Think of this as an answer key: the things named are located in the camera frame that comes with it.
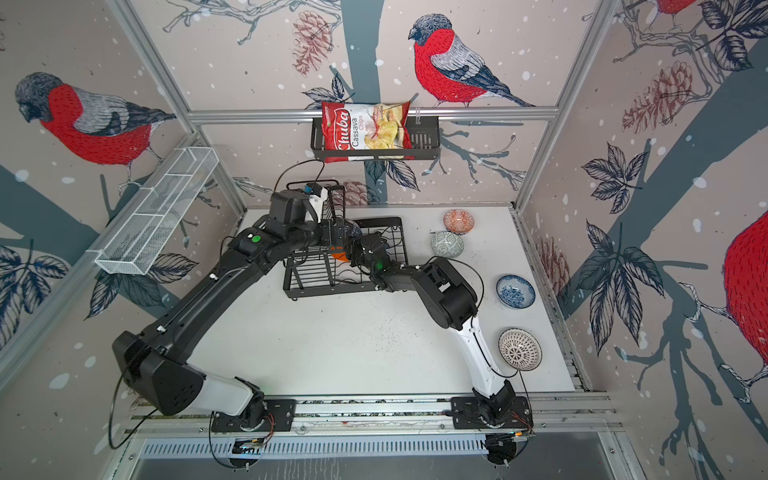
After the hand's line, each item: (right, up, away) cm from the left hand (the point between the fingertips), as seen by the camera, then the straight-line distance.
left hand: (338, 223), depth 75 cm
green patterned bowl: (+34, -7, +32) cm, 47 cm away
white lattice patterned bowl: (+50, -36, +9) cm, 62 cm away
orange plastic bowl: (-5, -11, +27) cm, 29 cm away
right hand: (-5, -6, +22) cm, 23 cm away
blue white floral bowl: (+54, -22, +20) cm, 62 cm away
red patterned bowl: (+40, +2, +39) cm, 56 cm away
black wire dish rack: (-4, -12, +8) cm, 16 cm away
